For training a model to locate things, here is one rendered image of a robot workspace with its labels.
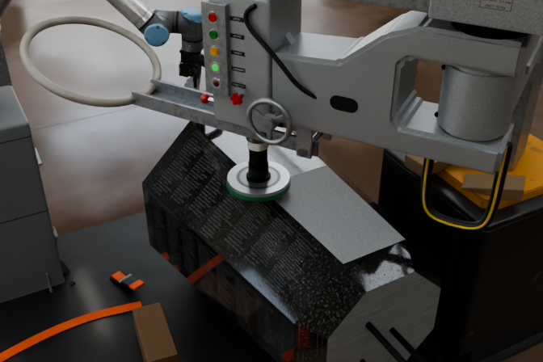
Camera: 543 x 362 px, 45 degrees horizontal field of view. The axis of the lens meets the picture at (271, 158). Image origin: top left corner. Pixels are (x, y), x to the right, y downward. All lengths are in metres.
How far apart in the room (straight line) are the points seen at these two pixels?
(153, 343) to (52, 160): 1.78
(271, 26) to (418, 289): 0.93
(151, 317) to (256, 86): 1.22
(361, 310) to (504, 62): 0.83
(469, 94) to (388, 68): 0.22
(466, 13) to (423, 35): 0.13
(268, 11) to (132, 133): 2.59
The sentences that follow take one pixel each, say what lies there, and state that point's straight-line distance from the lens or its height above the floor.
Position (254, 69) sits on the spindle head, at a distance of 1.91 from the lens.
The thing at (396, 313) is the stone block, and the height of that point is 0.60.
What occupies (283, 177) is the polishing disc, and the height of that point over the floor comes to 0.86.
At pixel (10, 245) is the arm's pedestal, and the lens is 3.02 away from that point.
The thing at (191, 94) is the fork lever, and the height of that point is 1.08.
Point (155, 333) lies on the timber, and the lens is 2.72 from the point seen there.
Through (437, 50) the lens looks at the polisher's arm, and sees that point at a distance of 1.69.
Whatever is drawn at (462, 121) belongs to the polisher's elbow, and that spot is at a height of 1.28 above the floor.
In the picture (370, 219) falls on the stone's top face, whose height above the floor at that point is 0.80.
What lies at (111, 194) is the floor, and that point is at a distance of 3.74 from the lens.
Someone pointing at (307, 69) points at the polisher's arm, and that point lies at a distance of 1.84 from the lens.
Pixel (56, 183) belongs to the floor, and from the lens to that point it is 3.92.
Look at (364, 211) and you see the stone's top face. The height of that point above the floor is 0.80.
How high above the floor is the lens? 2.10
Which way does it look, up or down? 32 degrees down
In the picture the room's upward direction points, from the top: straight up
